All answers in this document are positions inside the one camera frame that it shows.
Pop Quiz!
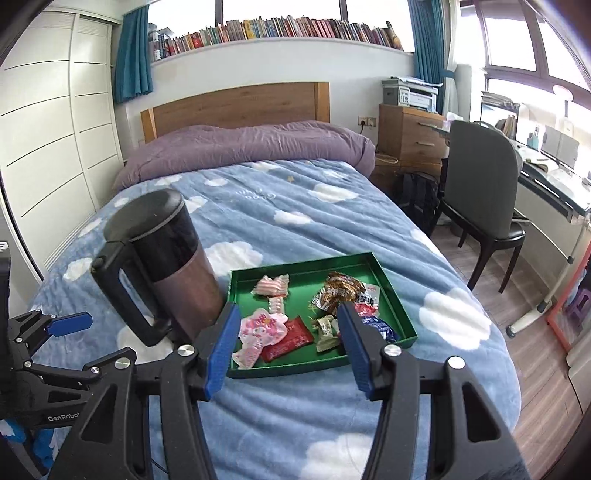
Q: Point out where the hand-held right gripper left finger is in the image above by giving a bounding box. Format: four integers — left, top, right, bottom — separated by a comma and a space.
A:
48, 302, 242, 480

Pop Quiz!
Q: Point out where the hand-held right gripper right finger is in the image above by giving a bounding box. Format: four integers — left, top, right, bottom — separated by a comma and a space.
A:
336, 302, 532, 480

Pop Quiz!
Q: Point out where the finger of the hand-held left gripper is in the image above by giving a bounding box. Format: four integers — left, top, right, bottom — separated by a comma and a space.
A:
21, 347, 137, 393
9, 311, 93, 365

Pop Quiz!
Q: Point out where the blue and white snack packet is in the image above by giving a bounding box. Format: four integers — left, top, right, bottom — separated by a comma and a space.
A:
360, 314, 399, 344

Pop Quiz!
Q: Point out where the beige candy packet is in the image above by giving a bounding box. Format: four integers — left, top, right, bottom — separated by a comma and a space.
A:
310, 314, 345, 354

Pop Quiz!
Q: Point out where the pink character snack packet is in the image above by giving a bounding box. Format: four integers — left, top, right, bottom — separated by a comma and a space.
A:
232, 309, 289, 370

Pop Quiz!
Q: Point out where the long red snack packet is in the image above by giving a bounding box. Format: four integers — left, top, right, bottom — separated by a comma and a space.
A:
353, 284, 382, 319

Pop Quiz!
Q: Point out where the dark red square packet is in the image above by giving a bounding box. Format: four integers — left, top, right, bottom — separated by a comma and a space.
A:
261, 316, 315, 363

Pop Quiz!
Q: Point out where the brown candy packet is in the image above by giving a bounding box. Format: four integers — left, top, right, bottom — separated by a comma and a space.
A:
309, 272, 365, 315

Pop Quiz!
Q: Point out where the pink striped candy packet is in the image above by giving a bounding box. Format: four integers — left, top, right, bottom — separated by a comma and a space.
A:
252, 273, 291, 298

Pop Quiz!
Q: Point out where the green tray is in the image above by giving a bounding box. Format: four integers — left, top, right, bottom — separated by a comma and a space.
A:
226, 251, 419, 379

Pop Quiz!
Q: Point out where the person's left hand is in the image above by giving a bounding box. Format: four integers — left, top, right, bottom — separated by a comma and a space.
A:
31, 428, 55, 469

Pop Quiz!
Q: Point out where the black and brown kettle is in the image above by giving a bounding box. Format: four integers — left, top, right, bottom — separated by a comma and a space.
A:
90, 188, 227, 348

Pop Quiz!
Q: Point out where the blue cloud print blanket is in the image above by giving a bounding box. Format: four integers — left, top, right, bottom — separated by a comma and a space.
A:
30, 157, 522, 480

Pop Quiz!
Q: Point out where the black backpack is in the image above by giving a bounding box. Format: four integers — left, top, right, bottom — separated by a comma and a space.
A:
398, 172, 441, 236

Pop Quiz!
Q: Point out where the white wardrobe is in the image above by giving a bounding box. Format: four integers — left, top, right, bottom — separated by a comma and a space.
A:
0, 11, 125, 282

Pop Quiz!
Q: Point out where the red framed panel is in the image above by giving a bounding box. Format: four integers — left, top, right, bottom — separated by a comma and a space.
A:
546, 251, 591, 352

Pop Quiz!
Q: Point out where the purple duvet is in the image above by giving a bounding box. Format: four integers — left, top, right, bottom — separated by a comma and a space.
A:
112, 119, 377, 192

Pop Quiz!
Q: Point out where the grey chair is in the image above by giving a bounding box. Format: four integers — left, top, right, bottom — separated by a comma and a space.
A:
436, 120, 527, 294

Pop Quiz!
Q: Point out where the wooden drawer cabinet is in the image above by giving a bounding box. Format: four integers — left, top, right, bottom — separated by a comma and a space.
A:
378, 104, 451, 171

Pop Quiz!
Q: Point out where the purple plastic stool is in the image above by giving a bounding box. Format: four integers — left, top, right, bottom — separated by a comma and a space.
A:
566, 288, 591, 333

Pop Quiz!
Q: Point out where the wooden headboard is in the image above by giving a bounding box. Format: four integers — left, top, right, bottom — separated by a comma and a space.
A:
141, 82, 331, 144

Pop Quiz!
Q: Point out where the white desk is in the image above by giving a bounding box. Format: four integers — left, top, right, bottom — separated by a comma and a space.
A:
480, 138, 591, 337

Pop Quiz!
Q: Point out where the white printer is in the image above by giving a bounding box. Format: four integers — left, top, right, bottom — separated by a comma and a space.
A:
409, 78, 444, 114

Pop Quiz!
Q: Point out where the teal curtain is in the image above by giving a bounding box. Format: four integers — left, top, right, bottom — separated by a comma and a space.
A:
115, 6, 153, 104
409, 0, 455, 114

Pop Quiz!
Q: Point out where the row of books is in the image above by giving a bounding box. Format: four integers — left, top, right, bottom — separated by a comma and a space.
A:
148, 16, 404, 61

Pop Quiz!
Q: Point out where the white desk lamp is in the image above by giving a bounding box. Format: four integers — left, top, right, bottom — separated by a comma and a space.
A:
551, 84, 578, 134

